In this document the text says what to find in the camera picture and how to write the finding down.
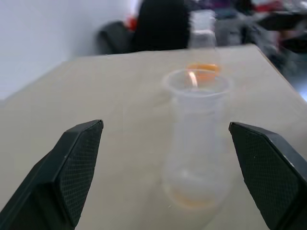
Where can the dark grey bag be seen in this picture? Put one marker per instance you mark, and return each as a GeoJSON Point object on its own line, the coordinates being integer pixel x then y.
{"type": "Point", "coordinates": [115, 38]}

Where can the black office chair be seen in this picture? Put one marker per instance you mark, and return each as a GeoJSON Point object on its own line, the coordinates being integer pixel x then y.
{"type": "Point", "coordinates": [160, 26]}

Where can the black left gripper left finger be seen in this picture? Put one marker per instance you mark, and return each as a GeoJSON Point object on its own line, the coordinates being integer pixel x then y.
{"type": "Point", "coordinates": [57, 177]}

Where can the clear bottle with orange liquid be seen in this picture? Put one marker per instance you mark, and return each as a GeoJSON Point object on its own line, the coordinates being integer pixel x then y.
{"type": "Point", "coordinates": [204, 48]}

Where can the clear plastic cup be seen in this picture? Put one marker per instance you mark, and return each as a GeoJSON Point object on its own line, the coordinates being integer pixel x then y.
{"type": "Point", "coordinates": [197, 143]}

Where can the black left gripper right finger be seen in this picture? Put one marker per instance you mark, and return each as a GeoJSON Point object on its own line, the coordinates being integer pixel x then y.
{"type": "Point", "coordinates": [268, 172]}

